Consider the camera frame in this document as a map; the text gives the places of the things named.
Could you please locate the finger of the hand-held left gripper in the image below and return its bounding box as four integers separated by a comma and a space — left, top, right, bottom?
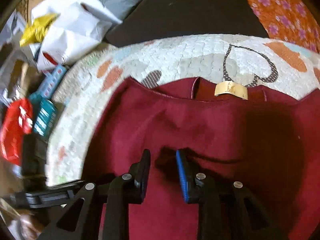
10, 179, 84, 208

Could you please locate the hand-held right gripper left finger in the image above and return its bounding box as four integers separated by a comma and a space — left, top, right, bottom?
41, 149, 152, 240

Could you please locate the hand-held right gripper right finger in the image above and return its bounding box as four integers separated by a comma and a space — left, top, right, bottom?
175, 149, 313, 240

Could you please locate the maroon sweater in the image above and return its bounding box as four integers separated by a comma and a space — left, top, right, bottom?
80, 77, 320, 240

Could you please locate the red packet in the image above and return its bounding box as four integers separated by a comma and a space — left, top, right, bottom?
0, 98, 34, 166

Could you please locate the teal box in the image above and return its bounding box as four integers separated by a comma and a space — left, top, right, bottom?
32, 98, 57, 136

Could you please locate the light blue box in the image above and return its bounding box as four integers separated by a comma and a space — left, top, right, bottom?
29, 64, 70, 105

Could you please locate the white quilted patchwork blanket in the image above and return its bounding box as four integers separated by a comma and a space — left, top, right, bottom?
46, 34, 320, 188

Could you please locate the white plastic bag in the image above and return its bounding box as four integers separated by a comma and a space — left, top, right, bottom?
31, 1, 121, 71

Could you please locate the black mattress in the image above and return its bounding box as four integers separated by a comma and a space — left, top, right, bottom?
104, 0, 270, 48

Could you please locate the yellow packet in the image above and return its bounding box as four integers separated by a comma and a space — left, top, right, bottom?
19, 13, 61, 47

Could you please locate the orange floral cloth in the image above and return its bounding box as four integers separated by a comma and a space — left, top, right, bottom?
229, 0, 317, 53

